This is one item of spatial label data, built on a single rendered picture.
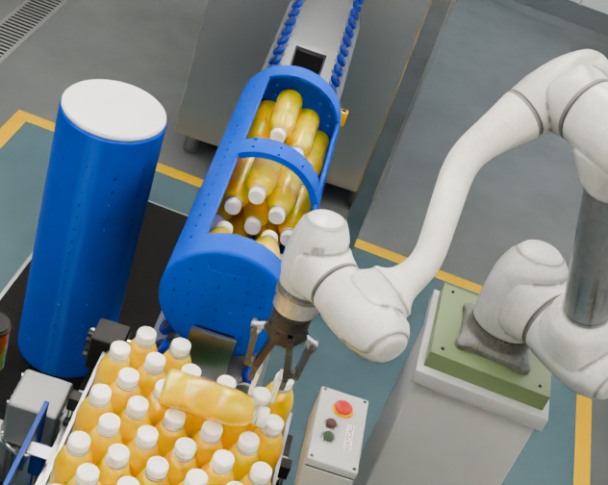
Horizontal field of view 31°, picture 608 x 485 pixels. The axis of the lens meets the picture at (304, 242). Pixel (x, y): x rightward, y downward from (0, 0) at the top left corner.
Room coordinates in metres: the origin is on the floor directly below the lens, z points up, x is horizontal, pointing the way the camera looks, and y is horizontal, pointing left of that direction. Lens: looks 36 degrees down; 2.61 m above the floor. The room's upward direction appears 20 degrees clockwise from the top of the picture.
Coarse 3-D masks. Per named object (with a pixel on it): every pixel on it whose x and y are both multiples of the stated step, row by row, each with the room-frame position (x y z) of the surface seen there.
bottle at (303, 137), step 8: (304, 112) 2.58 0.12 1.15; (312, 112) 2.59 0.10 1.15; (304, 120) 2.54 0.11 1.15; (312, 120) 2.55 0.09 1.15; (296, 128) 2.49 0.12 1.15; (304, 128) 2.50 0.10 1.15; (312, 128) 2.52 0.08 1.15; (296, 136) 2.46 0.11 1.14; (304, 136) 2.47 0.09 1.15; (312, 136) 2.49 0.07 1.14; (288, 144) 2.45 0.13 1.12; (296, 144) 2.44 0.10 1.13; (304, 144) 2.44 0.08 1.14; (312, 144) 2.47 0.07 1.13; (304, 152) 2.43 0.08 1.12
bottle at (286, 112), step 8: (280, 96) 2.57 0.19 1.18; (288, 96) 2.56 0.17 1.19; (296, 96) 2.58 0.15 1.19; (280, 104) 2.52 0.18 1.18; (288, 104) 2.52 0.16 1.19; (296, 104) 2.54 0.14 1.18; (272, 112) 2.49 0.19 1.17; (280, 112) 2.47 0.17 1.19; (288, 112) 2.48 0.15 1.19; (296, 112) 2.52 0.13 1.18; (272, 120) 2.45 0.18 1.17; (280, 120) 2.44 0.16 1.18; (288, 120) 2.45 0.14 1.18; (296, 120) 2.50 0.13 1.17; (272, 128) 2.42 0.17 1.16; (288, 128) 2.44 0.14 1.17; (288, 136) 2.44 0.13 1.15
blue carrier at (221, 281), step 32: (256, 96) 2.48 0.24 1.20; (320, 96) 2.65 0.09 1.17; (320, 128) 2.65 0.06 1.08; (224, 160) 2.17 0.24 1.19; (288, 160) 2.20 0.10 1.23; (320, 192) 2.26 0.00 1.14; (192, 224) 1.91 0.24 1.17; (192, 256) 1.78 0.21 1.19; (224, 256) 1.79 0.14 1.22; (256, 256) 1.81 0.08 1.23; (160, 288) 1.78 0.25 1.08; (192, 288) 1.78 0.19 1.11; (224, 288) 1.79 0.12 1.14; (256, 288) 1.79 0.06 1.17; (192, 320) 1.78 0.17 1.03; (224, 320) 1.79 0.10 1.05
